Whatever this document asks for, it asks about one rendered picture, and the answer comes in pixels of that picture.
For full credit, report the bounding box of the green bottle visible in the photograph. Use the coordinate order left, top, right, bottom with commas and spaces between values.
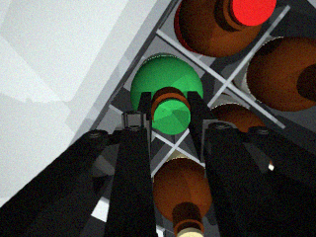
130, 53, 203, 135

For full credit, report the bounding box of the brown glass bottle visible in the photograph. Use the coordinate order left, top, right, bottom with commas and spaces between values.
153, 149, 212, 237
231, 37, 316, 112
210, 92, 266, 132
174, 0, 277, 58

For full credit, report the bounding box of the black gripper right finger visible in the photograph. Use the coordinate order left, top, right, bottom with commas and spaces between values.
187, 91, 316, 237

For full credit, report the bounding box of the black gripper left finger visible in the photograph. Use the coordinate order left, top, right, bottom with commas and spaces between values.
0, 92, 158, 237

